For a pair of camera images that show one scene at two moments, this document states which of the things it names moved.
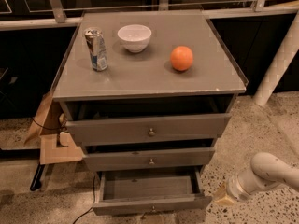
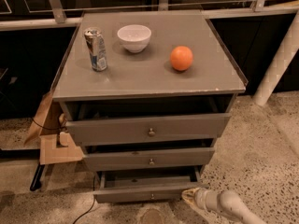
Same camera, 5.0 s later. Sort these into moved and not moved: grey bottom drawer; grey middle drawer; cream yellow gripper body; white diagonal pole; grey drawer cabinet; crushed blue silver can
Moved: cream yellow gripper body; grey bottom drawer
Not moved: crushed blue silver can; white diagonal pole; grey middle drawer; grey drawer cabinet
